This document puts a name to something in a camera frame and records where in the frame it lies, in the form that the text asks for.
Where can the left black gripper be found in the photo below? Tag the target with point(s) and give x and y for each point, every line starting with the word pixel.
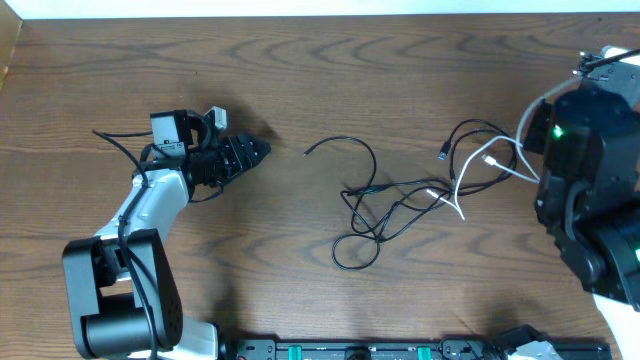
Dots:
pixel 245 151

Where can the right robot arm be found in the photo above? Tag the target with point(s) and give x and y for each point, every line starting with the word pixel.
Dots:
pixel 587 131

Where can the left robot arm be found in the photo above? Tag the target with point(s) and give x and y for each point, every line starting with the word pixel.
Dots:
pixel 122 296

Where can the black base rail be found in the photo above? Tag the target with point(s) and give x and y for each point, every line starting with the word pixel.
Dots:
pixel 523 342

